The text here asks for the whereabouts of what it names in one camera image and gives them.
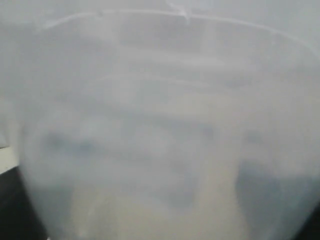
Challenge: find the translucent plastic measuring cup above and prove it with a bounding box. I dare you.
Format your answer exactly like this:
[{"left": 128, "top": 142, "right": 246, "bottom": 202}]
[{"left": 0, "top": 0, "right": 320, "bottom": 240}]

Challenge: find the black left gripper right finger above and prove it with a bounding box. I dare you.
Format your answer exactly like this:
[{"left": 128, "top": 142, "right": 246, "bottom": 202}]
[{"left": 296, "top": 205, "right": 320, "bottom": 240}]

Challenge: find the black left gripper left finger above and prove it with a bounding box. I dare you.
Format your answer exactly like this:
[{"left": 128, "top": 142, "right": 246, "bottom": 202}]
[{"left": 0, "top": 167, "right": 48, "bottom": 240}]

